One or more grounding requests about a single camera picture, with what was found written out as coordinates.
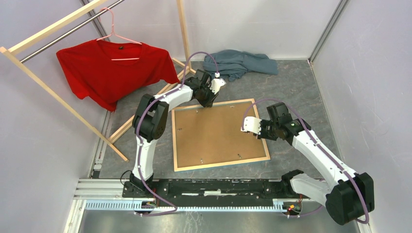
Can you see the wooden clothes rack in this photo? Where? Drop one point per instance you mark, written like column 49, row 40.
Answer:
column 34, row 125

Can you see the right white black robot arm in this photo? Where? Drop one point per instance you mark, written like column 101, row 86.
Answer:
column 346, row 194

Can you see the red t-shirt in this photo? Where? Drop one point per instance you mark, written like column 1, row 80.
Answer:
column 106, row 71

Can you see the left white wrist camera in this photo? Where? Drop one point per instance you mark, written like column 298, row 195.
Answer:
column 217, row 83

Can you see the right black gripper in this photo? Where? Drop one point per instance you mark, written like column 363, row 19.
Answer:
column 262, row 135

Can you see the pink clothes hanger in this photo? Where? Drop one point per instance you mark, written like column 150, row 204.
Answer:
column 113, row 33

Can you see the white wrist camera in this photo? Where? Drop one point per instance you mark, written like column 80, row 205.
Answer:
column 251, row 124
column 217, row 83

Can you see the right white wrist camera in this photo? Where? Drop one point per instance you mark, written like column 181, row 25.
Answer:
column 251, row 124

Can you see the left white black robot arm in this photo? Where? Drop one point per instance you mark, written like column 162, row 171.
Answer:
column 151, row 118

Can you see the aluminium corner profile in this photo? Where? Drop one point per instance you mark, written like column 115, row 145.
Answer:
column 328, row 29

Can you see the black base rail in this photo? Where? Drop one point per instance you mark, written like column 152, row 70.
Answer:
column 242, row 193

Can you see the blue picture frame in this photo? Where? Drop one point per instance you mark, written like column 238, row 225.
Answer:
column 212, row 137

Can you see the grey-blue crumpled cloth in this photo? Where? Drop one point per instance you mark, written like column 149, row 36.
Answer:
column 233, row 64

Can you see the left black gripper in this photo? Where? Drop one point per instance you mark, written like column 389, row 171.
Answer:
column 209, row 103

